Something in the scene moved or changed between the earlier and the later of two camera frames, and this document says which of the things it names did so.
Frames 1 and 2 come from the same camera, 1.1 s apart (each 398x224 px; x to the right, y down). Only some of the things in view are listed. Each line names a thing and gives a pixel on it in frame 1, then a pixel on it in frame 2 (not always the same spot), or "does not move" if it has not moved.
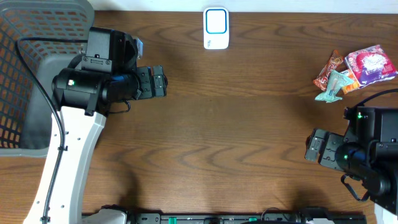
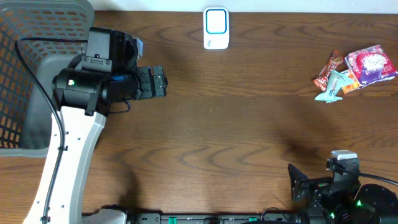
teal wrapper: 337,80 does not move
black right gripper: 328,154 to 320,186
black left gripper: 145,82 does not move
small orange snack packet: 354,86 does not move
